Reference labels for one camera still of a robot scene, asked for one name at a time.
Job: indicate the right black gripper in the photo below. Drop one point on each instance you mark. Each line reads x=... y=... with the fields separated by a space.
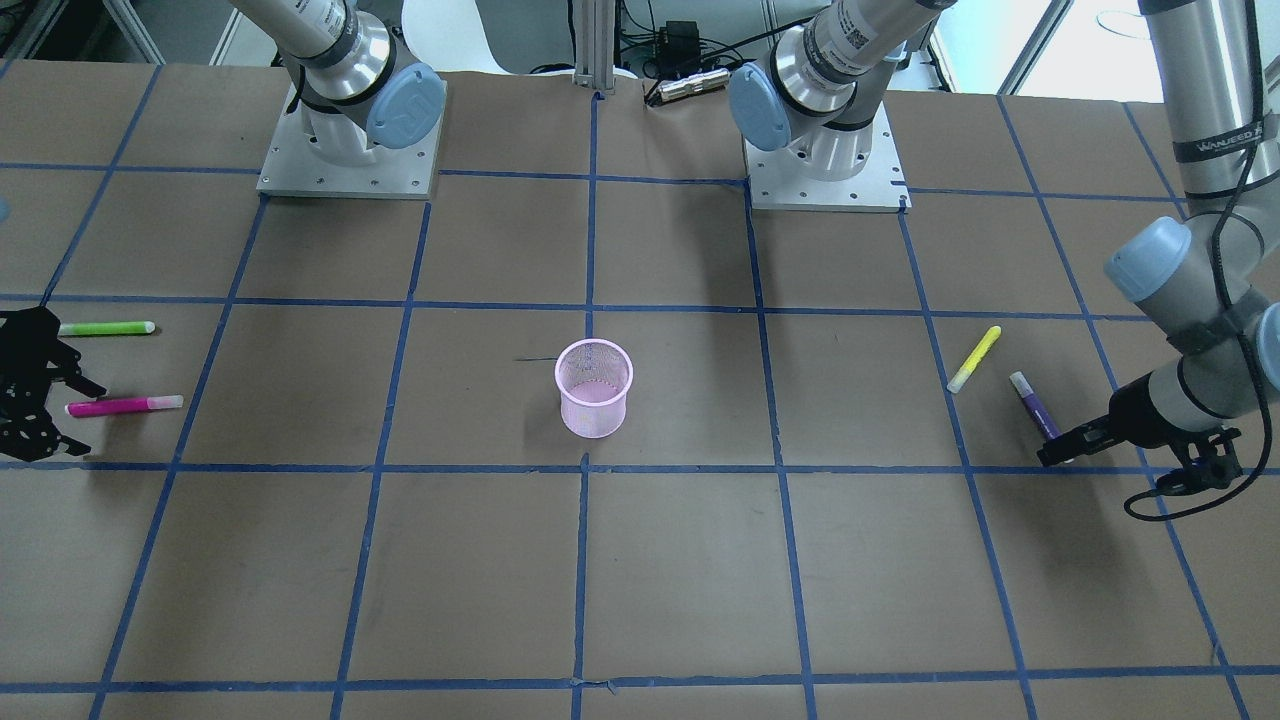
x=27 y=352

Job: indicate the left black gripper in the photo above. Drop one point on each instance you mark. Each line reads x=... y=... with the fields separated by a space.
x=1134 y=412

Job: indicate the pink pen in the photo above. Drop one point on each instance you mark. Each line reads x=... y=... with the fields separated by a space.
x=124 y=406

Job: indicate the purple pen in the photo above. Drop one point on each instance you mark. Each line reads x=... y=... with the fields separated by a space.
x=1036 y=410

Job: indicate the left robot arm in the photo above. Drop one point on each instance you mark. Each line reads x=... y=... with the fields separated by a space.
x=1191 y=278

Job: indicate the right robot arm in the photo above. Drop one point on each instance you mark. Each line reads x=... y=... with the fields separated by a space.
x=362 y=122

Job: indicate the pink mesh cup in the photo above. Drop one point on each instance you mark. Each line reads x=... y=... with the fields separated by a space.
x=593 y=378

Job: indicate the green highlighter pen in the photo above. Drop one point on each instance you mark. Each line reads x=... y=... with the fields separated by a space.
x=106 y=329

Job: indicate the yellow highlighter pen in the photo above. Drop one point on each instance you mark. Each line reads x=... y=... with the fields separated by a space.
x=958 y=380

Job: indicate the white chair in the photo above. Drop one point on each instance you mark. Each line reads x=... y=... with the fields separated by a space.
x=508 y=38

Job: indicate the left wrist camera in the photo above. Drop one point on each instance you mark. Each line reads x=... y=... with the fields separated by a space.
x=1207 y=461

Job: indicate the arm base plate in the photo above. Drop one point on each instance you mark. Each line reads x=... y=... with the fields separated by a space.
x=831 y=170
x=315 y=155

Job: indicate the aluminium frame post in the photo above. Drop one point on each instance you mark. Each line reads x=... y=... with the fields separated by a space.
x=594 y=44

